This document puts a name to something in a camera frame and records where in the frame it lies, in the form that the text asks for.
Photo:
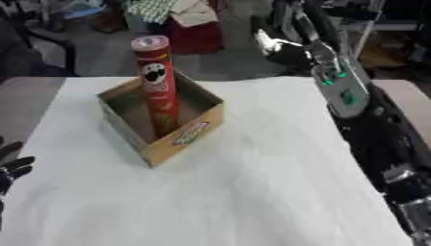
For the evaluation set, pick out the red cylindrical chips can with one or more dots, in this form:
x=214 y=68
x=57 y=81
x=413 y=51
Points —
x=160 y=96

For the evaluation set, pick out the tan cardboard box green inside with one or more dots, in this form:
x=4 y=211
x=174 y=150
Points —
x=191 y=133

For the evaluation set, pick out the silver black robot right arm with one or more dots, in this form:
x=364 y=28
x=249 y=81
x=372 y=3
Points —
x=370 y=134

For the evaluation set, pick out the folded white cloth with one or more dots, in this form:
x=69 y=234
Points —
x=193 y=12

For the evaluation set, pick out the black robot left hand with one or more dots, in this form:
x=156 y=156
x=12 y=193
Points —
x=12 y=168

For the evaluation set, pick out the folded red cloth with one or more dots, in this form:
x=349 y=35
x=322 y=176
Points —
x=196 y=38

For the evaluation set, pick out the green white checked cloth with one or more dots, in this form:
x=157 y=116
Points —
x=150 y=9

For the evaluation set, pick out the brown cardboard box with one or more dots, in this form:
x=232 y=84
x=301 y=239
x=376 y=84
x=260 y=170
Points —
x=381 y=57

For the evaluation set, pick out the black chair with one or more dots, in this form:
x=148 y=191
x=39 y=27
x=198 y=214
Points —
x=53 y=38

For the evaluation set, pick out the white metal table frame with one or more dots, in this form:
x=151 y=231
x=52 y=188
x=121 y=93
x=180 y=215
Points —
x=367 y=30

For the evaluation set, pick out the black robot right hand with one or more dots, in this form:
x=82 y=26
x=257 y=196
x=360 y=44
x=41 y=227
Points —
x=289 y=53

